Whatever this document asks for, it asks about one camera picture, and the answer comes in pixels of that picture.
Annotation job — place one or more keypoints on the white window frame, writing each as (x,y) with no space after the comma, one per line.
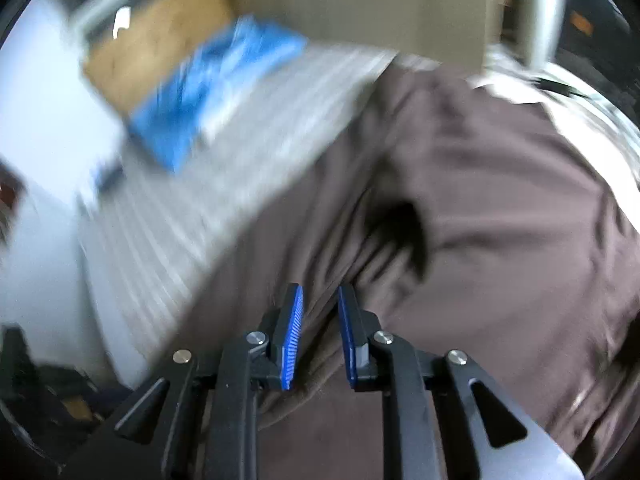
(537,10)

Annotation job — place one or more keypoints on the pine wooden board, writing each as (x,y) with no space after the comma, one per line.
(150,45)

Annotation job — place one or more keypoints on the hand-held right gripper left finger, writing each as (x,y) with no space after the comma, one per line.
(292,340)

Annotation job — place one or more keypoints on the blue woven bag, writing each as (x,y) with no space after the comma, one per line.
(200,100)

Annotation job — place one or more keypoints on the plaid woven mat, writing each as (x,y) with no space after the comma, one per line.
(225,185)

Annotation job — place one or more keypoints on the pale wooden panel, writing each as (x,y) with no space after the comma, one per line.
(360,5)

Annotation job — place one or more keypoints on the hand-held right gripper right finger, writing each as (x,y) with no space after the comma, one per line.
(347,340)

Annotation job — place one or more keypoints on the brown sweatshirt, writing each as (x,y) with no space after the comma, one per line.
(490,200)

